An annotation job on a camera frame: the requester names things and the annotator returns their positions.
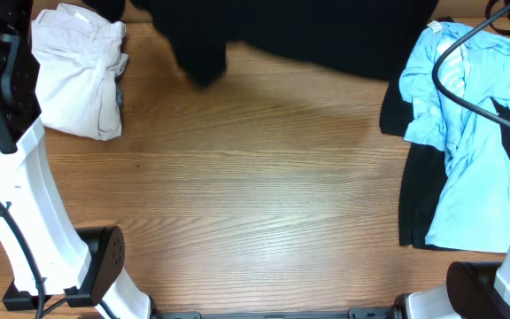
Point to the folded beige trousers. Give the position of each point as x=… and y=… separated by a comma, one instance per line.
x=80, y=58

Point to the light blue printed t-shirt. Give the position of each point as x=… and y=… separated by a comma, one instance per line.
x=473, y=211

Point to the black garment under pile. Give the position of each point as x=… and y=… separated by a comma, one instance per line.
x=424, y=175

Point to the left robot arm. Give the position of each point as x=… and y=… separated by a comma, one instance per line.
x=53, y=262

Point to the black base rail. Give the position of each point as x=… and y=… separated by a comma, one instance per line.
x=351, y=313

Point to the black t-shirt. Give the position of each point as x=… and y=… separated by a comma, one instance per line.
x=371, y=38

